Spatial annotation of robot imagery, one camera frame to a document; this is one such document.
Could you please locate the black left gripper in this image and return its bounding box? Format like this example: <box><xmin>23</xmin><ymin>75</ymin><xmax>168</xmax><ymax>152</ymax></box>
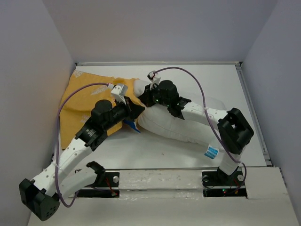
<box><xmin>103</xmin><ymin>96</ymin><xmax>145</xmax><ymax>131</ymax></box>

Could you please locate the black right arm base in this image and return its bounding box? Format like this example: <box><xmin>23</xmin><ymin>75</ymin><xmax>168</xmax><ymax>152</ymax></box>
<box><xmin>201</xmin><ymin>167</ymin><xmax>247</xmax><ymax>198</ymax></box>

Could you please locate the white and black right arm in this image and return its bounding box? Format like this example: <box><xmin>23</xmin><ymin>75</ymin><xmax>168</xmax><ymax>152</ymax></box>
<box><xmin>134</xmin><ymin>80</ymin><xmax>254</xmax><ymax>185</ymax></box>

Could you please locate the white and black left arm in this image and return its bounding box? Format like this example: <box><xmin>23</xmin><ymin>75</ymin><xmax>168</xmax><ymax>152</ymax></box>
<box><xmin>19</xmin><ymin>97</ymin><xmax>145</xmax><ymax>221</ymax></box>

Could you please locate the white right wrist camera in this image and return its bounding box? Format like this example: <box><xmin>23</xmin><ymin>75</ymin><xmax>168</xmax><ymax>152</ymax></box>
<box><xmin>147</xmin><ymin>71</ymin><xmax>161</xmax><ymax>90</ymax></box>

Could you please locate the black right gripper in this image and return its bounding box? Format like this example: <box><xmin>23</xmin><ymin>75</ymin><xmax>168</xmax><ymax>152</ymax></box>
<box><xmin>138</xmin><ymin>83</ymin><xmax>170</xmax><ymax>108</ymax></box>

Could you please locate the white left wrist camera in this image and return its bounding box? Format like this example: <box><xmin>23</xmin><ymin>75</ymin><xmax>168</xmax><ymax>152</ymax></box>
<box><xmin>111</xmin><ymin>83</ymin><xmax>128</xmax><ymax>104</ymax></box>

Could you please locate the white front board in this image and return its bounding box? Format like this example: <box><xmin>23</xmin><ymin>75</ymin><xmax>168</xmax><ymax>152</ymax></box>
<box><xmin>29</xmin><ymin>167</ymin><xmax>299</xmax><ymax>226</ymax></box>

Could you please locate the white pillow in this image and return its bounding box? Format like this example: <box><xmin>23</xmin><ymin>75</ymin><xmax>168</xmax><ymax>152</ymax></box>
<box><xmin>133</xmin><ymin>79</ymin><xmax>228</xmax><ymax>161</ymax></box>

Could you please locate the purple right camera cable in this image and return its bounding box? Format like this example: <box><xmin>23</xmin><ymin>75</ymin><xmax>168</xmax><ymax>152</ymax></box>
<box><xmin>155</xmin><ymin>67</ymin><xmax>247</xmax><ymax>189</ymax></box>

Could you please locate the yellow pillowcase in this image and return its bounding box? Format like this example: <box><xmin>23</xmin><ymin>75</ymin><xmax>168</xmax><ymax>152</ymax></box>
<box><xmin>60</xmin><ymin>70</ymin><xmax>142</xmax><ymax>150</ymax></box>

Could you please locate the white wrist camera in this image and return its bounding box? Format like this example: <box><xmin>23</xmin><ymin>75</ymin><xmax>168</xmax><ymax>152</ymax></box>
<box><xmin>147</xmin><ymin>71</ymin><xmax>161</xmax><ymax>90</ymax></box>
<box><xmin>111</xmin><ymin>83</ymin><xmax>128</xmax><ymax>104</ymax></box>

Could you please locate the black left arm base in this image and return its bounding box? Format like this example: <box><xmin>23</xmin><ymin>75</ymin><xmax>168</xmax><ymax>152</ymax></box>
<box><xmin>76</xmin><ymin>161</ymin><xmax>120</xmax><ymax>198</ymax></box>

